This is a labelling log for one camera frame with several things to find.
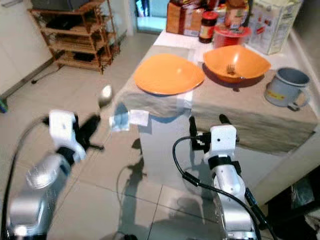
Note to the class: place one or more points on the silver metal spoon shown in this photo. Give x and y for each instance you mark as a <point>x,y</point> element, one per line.
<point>106,95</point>

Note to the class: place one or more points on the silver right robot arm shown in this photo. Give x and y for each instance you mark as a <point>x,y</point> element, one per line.
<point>230,192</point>

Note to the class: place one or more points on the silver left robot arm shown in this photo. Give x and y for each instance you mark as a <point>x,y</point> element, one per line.
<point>32,192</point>

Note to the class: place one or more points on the beige tablecloth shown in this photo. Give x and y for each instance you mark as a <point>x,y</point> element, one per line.
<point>235,110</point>

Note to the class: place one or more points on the pale blue label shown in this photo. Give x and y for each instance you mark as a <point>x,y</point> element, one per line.
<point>120,121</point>

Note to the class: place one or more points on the white paper label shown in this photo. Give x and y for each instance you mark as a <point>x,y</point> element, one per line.
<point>138,117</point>

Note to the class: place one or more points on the orange plate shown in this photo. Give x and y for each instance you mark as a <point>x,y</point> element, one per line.
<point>167,75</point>

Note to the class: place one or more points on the grey mug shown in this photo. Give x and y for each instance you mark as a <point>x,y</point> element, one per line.
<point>282,92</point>

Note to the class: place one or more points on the orange bowl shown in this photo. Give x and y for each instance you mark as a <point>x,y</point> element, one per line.
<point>250,57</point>

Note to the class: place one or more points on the green and blue object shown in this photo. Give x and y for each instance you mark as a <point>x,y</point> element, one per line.
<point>3,106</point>

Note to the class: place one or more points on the wooden shelf rack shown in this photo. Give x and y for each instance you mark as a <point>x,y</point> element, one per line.
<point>75,47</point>

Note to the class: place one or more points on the red lidded round container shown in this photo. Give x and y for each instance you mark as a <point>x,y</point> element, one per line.
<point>230,36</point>

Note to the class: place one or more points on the dark jar with red lid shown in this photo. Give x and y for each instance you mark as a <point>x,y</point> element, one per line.
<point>207,29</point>

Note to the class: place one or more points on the bottle with orange label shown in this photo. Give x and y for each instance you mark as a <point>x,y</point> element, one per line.
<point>236,14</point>

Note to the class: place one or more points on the large white oil canister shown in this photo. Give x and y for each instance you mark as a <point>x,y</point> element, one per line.
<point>275,25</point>

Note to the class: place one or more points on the brown cardboard food box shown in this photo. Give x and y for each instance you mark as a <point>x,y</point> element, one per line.
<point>181,19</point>

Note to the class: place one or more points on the white cabinet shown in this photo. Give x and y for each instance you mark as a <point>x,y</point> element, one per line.
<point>20,40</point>

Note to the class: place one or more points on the glass door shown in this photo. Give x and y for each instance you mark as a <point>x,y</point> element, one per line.
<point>150,15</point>

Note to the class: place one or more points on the black appliance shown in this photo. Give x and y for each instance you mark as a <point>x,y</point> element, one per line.
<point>60,4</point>

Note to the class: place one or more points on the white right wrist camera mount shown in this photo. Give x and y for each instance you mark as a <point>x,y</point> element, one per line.
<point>224,139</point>

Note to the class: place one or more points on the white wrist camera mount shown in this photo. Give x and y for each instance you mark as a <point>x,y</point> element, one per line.
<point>62,127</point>
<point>224,139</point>

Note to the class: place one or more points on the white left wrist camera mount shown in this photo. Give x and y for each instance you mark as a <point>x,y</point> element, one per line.
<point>62,127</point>

